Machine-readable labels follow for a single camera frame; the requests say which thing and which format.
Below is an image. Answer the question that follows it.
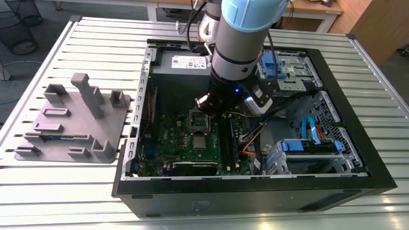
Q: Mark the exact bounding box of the wooden desk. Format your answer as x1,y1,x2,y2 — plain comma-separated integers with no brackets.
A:
282,0,344,34

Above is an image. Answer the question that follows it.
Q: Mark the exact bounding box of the black graphics card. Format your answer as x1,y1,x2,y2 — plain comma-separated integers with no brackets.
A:
171,161,219,177

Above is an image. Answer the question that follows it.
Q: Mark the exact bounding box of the blue drive carrier handle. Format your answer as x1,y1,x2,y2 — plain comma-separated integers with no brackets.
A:
262,152,280,175

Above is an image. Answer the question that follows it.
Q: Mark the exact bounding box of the green motherboard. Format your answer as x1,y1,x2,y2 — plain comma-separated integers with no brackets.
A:
135,112,252,177

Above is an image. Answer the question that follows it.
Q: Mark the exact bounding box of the small black mesh bin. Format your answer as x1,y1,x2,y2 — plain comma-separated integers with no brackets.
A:
17,0,43,26

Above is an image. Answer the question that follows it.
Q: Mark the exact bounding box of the grey parts rack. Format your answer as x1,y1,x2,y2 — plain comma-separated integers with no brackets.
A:
13,72,131,164

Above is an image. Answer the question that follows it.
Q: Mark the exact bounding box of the grey power supply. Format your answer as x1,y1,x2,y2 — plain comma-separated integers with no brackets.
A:
149,49,215,115

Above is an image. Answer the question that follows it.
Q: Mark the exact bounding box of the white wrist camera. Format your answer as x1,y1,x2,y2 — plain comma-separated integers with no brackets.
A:
242,85,274,116

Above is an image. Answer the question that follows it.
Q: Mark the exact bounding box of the orange wire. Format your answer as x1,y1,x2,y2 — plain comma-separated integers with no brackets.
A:
241,132,260,157

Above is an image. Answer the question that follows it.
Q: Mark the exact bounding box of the green RAM stick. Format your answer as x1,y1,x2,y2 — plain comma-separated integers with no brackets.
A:
23,132,89,142

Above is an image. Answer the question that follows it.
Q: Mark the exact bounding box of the hard disk in blue carrier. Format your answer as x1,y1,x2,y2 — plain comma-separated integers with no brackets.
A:
279,140,342,154

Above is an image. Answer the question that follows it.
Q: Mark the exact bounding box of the black PC case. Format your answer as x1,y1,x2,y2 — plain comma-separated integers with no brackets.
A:
110,38,398,219

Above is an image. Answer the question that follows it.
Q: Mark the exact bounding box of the blue drive bay latch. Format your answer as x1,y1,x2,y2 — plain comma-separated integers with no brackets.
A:
258,54,287,79

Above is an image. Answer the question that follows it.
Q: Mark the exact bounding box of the grey metal drive cage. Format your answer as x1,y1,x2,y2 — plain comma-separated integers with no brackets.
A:
254,49,323,105

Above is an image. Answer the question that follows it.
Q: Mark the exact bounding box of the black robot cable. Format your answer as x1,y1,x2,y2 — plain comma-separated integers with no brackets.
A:
264,30,280,81
186,0,206,52

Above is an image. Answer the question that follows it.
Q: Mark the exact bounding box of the silver CPU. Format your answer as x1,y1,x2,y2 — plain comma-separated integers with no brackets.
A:
191,138,209,150

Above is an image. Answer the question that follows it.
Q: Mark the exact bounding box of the black sleeved wire bundle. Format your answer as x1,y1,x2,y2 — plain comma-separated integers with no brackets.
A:
239,90,320,142

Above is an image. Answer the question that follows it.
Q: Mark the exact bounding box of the large black mesh bin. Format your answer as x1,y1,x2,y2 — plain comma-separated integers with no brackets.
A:
0,11,38,55

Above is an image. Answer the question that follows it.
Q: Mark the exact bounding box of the grey metal disk bay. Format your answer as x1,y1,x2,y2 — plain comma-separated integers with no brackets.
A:
260,138,367,176

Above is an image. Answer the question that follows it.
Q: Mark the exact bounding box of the wooden cabinet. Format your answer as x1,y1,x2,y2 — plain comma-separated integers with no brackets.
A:
348,0,409,67

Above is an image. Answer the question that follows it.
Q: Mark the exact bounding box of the CPU socket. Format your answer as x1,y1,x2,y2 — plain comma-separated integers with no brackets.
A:
190,132,214,152

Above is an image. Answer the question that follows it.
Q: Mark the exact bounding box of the metal socket cover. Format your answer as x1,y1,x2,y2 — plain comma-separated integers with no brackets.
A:
189,109,210,134

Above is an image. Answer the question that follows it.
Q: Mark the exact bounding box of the blue wire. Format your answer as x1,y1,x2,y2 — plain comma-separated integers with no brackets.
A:
300,115,322,146

